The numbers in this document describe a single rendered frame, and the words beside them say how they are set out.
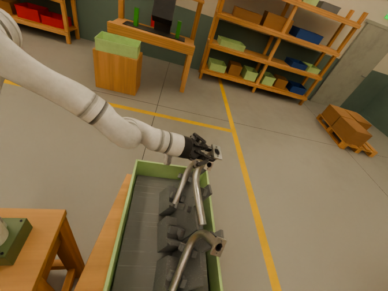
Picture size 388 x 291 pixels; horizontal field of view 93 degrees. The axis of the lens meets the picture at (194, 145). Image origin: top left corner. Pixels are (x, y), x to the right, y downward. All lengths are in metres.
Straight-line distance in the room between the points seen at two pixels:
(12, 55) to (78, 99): 0.12
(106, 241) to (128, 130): 0.65
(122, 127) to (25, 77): 0.20
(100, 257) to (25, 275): 0.24
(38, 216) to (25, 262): 0.18
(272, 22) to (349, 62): 2.69
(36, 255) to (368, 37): 6.95
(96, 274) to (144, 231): 0.24
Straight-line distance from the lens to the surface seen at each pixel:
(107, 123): 0.50
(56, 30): 5.48
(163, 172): 1.12
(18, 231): 0.98
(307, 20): 5.93
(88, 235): 1.92
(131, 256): 0.95
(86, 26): 5.86
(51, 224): 1.05
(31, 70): 0.48
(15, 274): 1.01
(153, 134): 0.55
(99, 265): 1.01
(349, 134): 4.94
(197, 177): 0.75
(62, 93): 0.49
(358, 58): 6.94
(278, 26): 5.10
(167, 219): 0.93
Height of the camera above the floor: 1.75
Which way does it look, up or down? 40 degrees down
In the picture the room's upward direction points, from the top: 20 degrees clockwise
